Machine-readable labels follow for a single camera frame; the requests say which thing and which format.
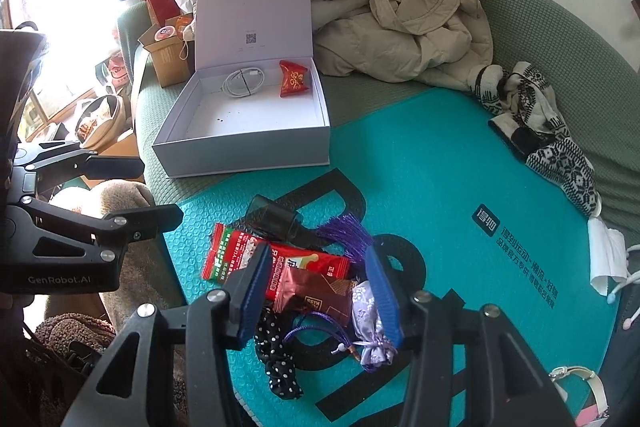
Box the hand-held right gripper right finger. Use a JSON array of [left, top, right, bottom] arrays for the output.
[[364, 246, 576, 427]]

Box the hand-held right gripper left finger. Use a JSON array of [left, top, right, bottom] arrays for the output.
[[60, 243, 273, 427]]

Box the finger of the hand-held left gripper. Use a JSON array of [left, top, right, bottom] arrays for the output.
[[12, 141, 146, 198], [15, 201, 184, 261]]

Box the purple sachet with tassel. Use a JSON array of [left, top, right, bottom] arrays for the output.
[[282, 214, 401, 370]]

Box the large red snack packet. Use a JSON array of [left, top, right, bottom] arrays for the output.
[[200, 223, 271, 283]]

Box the red snack bar packet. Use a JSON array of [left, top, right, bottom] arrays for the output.
[[222, 243, 352, 303]]

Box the dark red chocolate packet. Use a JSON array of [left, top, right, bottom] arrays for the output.
[[272, 267, 358, 325]]

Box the black polka dot scrunchie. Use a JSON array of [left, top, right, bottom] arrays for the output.
[[254, 309, 305, 403]]

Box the black strap item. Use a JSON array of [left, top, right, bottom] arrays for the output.
[[245, 194, 326, 245]]

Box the white gift box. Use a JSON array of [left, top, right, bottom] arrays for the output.
[[151, 0, 332, 178]]

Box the brown fleece cloth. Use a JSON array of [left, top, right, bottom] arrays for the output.
[[45, 179, 191, 338]]

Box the brown knit cloth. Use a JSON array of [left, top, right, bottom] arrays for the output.
[[25, 312, 116, 427]]

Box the cream tote bag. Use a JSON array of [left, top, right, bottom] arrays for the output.
[[75, 94, 126, 148]]

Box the red white packet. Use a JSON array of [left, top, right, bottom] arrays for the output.
[[107, 52, 132, 88]]

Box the small open cardboard box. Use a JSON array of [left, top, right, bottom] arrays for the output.
[[138, 27, 196, 88]]

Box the teal exercise mat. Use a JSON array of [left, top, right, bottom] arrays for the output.
[[165, 87, 623, 427]]

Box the red candy packet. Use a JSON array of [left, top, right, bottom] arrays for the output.
[[278, 59, 310, 98]]

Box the black white knit scarf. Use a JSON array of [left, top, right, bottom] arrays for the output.
[[467, 61, 603, 218]]

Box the beige coat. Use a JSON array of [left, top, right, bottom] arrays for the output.
[[310, 0, 496, 90]]

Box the green sofa cover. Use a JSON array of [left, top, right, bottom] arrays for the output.
[[117, 0, 640, 218]]

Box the white charging cable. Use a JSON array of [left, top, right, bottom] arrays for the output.
[[222, 67, 267, 98]]

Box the white strap wristwatch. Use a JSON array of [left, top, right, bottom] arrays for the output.
[[547, 364, 611, 427]]

